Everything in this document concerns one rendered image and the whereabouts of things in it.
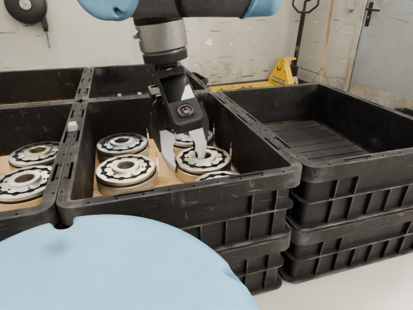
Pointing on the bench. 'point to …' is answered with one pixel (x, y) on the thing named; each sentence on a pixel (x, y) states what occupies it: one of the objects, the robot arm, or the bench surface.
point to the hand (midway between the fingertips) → (187, 164)
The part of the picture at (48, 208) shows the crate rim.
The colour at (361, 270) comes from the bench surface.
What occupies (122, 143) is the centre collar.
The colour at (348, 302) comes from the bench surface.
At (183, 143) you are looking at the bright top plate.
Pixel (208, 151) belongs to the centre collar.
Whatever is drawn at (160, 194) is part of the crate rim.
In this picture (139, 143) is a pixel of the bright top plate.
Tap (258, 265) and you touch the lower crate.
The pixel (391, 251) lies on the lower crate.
